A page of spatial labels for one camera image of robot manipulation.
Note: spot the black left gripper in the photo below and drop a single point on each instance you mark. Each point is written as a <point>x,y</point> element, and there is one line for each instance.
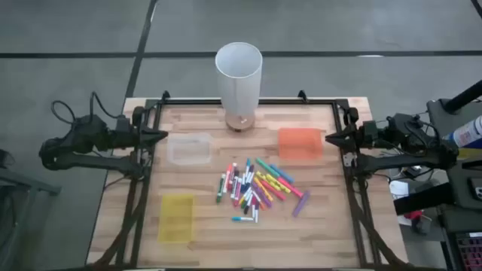
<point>138,131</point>

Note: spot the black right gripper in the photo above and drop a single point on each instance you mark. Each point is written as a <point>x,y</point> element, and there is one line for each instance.
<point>367,135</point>

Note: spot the blue highlighter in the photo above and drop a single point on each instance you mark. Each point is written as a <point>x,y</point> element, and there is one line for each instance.
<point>282,174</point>

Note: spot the pink highlighter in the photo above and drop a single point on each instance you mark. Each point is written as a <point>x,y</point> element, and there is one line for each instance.
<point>290,187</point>

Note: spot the purple highlighter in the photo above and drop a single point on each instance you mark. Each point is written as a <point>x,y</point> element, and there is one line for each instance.
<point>301,204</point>

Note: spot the green highlighter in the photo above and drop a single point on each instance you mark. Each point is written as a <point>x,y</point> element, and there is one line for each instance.
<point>267,167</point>

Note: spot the yellow highlighter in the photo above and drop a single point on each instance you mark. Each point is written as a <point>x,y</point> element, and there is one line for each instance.
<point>273,181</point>

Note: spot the green marker pen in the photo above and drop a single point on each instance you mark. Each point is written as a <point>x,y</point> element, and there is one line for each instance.
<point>220,190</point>

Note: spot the orange marker pen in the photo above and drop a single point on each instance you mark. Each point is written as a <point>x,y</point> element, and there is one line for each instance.
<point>227,180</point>

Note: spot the red highlighter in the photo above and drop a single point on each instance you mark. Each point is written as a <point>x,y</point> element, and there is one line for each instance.
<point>274,191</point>

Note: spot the red marker pen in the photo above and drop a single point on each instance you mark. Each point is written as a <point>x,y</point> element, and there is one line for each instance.
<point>233,175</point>

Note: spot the orange highlighter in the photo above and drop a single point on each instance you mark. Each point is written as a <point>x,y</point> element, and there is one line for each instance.
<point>263,188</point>

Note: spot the white marker blue cap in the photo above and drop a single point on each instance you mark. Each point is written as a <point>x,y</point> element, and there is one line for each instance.
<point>247,167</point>

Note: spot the purple marker pen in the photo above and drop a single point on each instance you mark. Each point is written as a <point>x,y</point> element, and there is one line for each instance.
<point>261,196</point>

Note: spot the pink marker pen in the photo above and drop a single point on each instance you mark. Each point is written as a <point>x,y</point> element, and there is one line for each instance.
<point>238,193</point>

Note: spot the white marker yellow cap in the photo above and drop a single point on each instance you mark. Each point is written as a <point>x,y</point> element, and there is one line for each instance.
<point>244,195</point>

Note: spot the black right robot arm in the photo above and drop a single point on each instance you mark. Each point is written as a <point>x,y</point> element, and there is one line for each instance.
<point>399,162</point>

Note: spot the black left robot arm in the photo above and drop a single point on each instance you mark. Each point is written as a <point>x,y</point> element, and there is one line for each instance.
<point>86,162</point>

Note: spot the clear plastic bin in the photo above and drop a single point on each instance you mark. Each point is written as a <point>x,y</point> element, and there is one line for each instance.
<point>188,150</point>

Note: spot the orange plastic bin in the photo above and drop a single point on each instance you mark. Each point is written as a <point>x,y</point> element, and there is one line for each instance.
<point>301,145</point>

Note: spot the white paper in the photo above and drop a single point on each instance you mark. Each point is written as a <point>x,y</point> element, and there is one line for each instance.
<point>399,188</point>

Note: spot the yellow plastic bin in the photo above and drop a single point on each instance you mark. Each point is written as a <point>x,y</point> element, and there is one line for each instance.
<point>175,218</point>

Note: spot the small red object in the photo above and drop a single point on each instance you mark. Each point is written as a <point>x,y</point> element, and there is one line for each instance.
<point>416,215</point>

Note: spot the white shade wooden table lamp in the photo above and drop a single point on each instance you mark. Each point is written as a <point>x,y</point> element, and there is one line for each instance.
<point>239,75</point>

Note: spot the white blue spray bottle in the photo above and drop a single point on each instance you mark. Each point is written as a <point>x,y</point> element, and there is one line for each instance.
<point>467,133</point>

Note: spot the black pole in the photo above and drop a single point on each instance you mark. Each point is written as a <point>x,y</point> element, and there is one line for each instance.
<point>463,98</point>

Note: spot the black equipment cart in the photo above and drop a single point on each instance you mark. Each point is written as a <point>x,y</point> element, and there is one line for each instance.
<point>467,188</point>

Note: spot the grey metal side table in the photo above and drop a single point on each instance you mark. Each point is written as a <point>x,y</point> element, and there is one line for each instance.
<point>22,184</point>

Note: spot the backlit keyboard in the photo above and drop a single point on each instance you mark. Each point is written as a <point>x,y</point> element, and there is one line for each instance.
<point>470,252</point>

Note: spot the black aluminium rig frame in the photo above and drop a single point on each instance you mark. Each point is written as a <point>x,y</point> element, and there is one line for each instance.
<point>196,101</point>

